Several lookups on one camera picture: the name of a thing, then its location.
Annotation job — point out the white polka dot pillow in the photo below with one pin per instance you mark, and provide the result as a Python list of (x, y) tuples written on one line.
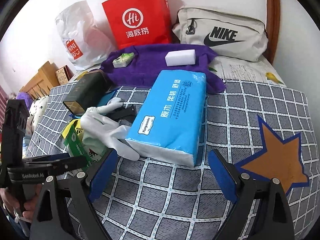
[(38, 112)]

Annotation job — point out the white tomato print tissue packet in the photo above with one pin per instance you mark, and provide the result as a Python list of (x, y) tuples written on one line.
[(93, 152)]

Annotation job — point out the blue tissue pack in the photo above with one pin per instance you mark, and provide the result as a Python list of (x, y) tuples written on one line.
[(170, 115)]

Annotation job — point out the red paper shopping bag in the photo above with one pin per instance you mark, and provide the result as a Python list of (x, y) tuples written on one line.
[(136, 17)]

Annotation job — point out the white plastic shopping bag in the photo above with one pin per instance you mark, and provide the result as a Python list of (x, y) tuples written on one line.
[(80, 37)]

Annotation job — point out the dark green tin box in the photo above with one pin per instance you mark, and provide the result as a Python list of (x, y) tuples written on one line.
[(87, 92)]

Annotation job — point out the white sponge block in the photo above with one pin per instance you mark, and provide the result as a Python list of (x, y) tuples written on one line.
[(180, 58)]

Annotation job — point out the light wooden furniture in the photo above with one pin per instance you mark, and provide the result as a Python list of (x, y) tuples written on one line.
[(42, 80)]

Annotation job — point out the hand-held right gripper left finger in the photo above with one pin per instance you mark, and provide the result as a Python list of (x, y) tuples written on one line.
[(102, 175)]

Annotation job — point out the green packet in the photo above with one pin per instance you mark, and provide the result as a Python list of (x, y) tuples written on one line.
[(75, 147)]

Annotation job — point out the white cloth glove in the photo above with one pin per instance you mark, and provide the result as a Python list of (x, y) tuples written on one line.
[(120, 140), (97, 115)]

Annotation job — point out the brown patterned box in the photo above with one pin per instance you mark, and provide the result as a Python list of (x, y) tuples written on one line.
[(63, 75)]

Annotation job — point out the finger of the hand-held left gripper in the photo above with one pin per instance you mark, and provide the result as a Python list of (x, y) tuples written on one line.
[(50, 158), (70, 163)]

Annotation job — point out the wooden headboard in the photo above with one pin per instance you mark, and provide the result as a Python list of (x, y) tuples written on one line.
[(272, 17)]

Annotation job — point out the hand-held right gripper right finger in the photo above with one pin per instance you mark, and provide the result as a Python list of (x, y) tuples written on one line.
[(222, 177)]

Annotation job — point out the beige sports bag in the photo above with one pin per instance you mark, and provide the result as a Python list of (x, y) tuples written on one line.
[(220, 37)]

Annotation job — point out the purple storage tray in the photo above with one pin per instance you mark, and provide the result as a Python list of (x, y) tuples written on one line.
[(150, 67)]

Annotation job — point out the grey checked quilt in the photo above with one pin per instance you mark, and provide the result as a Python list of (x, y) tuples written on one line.
[(225, 120)]

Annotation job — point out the yellow black pouch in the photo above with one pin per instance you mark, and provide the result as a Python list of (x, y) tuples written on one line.
[(71, 128)]

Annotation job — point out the purple plush toy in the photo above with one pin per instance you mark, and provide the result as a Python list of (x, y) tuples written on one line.
[(23, 98)]

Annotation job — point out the person's left hand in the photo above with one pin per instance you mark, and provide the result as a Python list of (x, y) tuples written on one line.
[(32, 205)]

